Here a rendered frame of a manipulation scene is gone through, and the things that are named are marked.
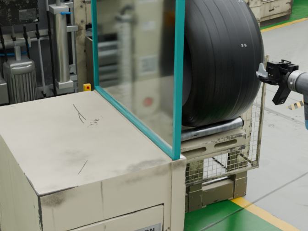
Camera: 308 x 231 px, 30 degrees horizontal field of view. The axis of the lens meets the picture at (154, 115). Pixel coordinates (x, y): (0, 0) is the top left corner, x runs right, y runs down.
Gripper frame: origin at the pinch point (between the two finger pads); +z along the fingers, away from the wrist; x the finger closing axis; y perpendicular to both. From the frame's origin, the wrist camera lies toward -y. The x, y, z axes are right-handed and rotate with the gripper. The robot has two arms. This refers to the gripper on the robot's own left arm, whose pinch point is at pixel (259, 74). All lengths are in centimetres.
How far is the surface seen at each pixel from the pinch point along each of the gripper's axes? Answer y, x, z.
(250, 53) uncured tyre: 6.4, -2.5, 8.8
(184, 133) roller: -28.3, 17.7, 26.3
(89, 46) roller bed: 3, 38, 79
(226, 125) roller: -28.6, -2.7, 25.9
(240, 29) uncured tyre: 15.7, 0.1, 12.1
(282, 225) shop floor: -114, -69, 65
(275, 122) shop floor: -99, -155, 179
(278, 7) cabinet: -45, -340, 408
